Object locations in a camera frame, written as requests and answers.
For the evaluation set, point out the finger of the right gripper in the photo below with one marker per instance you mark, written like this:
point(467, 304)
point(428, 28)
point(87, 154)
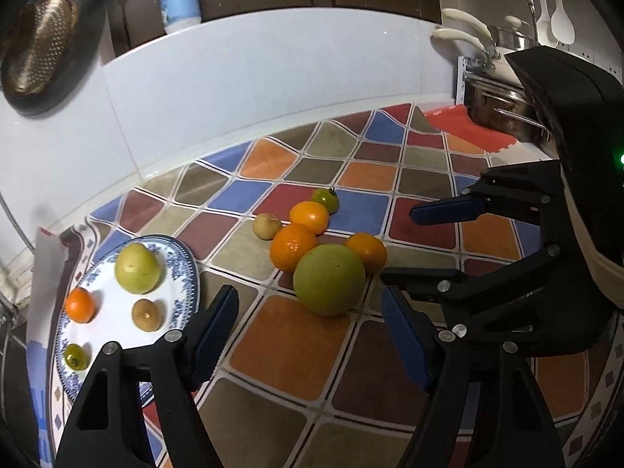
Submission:
point(463, 208)
point(429, 284)

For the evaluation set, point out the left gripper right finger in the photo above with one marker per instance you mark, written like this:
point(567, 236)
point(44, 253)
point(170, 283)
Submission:
point(513, 425)

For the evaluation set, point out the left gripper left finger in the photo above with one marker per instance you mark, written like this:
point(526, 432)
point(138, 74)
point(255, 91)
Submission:
point(106, 427)

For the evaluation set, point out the small orange tangerine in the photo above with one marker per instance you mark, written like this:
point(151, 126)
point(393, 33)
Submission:
point(371, 251)

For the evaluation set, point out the small green-yellow tomato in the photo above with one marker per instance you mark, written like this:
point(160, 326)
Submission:
point(76, 358)

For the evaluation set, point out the large green pomelo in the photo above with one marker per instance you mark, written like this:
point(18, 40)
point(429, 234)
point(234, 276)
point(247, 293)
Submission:
point(329, 279)

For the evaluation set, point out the small brown kiwi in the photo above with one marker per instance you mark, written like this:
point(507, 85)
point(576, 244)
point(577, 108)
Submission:
point(146, 315)

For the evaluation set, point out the round orange fruit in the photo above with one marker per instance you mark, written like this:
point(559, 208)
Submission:
point(313, 215)

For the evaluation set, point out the red foam mat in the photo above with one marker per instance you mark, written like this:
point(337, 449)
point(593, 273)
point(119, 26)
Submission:
point(455, 120)

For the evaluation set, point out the stainless steel pot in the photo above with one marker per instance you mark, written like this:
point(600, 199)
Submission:
point(495, 107)

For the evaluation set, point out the small orange mandarin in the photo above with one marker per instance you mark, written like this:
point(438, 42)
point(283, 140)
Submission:
point(79, 305)

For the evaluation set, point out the small green tomato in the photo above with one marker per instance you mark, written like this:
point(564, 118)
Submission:
point(328, 198)

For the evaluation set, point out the colourful checkered table mat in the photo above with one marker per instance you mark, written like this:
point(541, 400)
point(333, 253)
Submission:
point(292, 388)

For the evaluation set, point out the blue white porcelain plate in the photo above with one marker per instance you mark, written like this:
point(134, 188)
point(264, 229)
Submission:
point(177, 297)

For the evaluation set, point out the yellow-green apple on plate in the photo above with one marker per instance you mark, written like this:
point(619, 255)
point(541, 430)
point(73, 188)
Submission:
point(136, 269)

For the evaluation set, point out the small beige fruit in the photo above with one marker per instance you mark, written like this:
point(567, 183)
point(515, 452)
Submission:
point(266, 226)

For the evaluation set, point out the white plastic spoon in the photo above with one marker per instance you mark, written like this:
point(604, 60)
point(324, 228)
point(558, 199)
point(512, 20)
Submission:
point(561, 25)
point(543, 25)

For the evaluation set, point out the curved chrome faucet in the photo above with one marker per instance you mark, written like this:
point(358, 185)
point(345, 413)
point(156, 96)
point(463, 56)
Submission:
point(16, 227)

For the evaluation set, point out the perforated brass strainer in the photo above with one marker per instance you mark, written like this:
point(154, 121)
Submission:
point(39, 38)

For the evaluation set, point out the black frying pan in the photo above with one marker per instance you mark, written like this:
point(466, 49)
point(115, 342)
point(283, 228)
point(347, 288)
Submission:
point(84, 41)

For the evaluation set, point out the white pot handle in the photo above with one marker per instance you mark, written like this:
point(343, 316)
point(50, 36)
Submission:
point(456, 35)
point(472, 21)

